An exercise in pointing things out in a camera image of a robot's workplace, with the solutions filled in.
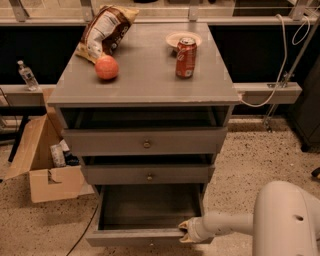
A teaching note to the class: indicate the grey middle drawer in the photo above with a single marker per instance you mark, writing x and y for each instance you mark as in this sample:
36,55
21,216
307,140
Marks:
147,174

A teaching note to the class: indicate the clear water bottle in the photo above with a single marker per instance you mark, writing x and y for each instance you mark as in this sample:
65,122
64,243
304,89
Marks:
28,76

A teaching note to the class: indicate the dark item in box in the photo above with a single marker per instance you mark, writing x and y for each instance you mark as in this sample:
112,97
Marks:
70,159

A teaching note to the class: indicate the red soda can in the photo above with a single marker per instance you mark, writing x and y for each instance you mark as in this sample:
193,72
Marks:
186,57

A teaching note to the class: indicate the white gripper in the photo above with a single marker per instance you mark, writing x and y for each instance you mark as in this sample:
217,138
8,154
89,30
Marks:
196,230

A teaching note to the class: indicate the grey bottom drawer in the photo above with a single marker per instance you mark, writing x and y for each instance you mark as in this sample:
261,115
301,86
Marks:
144,215

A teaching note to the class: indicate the grey drawer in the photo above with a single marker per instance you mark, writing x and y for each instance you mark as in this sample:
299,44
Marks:
144,215
102,142
147,174

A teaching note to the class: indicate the orange ball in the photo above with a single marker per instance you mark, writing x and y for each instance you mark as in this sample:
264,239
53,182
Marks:
106,67

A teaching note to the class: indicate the small beige plate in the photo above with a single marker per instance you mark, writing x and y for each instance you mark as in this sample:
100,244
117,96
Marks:
173,38

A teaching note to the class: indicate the grey drawer cabinet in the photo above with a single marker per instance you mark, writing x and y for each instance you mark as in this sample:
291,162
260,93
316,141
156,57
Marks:
147,94

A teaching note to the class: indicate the grey top drawer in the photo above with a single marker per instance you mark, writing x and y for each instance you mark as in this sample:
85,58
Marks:
102,142

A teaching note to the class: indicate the brown chip bag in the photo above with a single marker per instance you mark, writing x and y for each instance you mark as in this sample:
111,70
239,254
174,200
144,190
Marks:
104,33

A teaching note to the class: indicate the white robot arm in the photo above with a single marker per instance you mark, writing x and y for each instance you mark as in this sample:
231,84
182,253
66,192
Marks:
285,222

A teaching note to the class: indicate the open cardboard box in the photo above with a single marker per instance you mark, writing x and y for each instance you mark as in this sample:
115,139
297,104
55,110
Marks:
34,158

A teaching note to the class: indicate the white can in box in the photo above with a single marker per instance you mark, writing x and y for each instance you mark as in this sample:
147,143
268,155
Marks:
57,156

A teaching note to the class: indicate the dark cabinet at right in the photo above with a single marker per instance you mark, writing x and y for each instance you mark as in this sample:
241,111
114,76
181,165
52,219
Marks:
304,114

